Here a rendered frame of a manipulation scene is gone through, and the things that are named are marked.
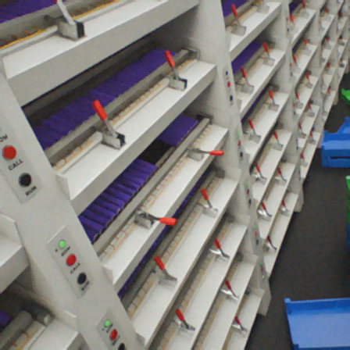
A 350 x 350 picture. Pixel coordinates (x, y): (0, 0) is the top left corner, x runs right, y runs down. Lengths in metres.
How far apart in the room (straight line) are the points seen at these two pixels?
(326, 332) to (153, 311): 0.93
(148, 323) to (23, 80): 0.57
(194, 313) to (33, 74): 0.78
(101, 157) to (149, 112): 0.18
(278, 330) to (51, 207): 1.26
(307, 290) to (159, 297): 1.00
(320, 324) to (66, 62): 1.40
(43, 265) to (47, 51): 0.31
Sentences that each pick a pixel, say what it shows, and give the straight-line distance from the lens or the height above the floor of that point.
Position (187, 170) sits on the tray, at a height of 0.92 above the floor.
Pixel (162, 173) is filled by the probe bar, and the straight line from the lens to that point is 0.85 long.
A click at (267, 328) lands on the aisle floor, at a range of 1.66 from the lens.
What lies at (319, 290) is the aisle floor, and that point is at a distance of 1.77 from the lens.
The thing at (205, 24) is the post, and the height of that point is 1.21.
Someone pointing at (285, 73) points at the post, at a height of 0.81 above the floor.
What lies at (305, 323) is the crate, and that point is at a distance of 1.66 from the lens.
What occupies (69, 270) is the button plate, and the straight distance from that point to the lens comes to 0.60.
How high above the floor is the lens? 1.38
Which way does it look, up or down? 31 degrees down
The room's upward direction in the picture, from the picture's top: 17 degrees counter-clockwise
